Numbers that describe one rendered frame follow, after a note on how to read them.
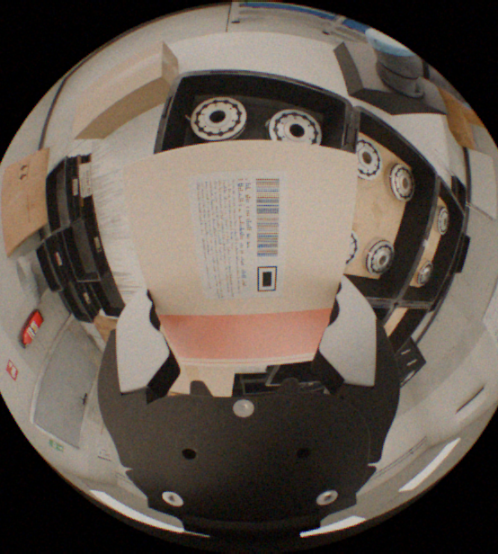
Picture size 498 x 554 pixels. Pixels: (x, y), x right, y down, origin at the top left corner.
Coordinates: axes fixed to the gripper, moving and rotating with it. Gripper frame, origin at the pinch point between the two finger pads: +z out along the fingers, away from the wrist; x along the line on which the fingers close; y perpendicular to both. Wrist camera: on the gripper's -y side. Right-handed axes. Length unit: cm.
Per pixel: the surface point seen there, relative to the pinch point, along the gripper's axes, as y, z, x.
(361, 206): -1.3, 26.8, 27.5
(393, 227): 2.7, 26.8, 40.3
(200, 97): -25.9, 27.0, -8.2
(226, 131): -15.1, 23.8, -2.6
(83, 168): -32, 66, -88
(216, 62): -49, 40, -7
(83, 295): 53, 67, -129
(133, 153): -19, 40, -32
